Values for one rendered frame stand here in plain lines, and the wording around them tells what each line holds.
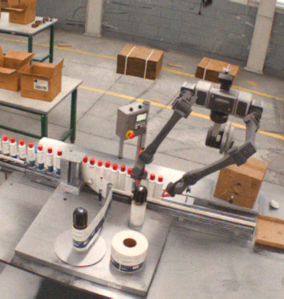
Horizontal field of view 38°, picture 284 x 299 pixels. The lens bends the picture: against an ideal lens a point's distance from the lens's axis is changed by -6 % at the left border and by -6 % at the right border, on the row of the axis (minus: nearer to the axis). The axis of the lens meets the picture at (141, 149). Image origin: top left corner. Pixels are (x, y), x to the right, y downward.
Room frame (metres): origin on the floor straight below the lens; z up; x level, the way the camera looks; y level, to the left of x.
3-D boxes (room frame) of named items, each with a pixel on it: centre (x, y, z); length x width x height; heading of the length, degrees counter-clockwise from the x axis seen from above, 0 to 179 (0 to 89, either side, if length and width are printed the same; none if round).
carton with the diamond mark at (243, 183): (2.43, -0.73, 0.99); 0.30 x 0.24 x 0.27; 68
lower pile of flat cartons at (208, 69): (6.63, -1.08, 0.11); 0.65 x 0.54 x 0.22; 73
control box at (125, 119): (2.36, 0.08, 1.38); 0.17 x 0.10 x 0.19; 134
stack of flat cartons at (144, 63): (6.44, 0.20, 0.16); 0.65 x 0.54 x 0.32; 81
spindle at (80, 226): (1.70, 0.28, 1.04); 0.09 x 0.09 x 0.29
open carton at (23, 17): (6.10, 2.11, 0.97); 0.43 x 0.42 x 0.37; 163
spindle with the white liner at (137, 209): (1.97, -0.03, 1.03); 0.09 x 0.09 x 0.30
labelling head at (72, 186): (2.25, 0.43, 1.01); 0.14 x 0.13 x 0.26; 79
